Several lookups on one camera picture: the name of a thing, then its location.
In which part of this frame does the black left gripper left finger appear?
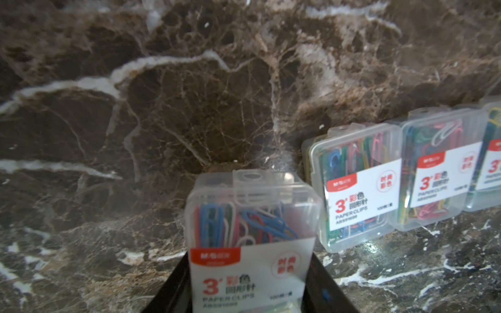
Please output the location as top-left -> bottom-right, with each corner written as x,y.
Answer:
141,253 -> 192,313

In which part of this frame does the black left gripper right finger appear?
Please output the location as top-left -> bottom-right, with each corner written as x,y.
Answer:
303,254 -> 359,313

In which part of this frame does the paper clip box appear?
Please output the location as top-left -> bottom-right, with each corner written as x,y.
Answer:
301,123 -> 403,253
184,170 -> 324,312
390,107 -> 487,232
464,95 -> 500,212

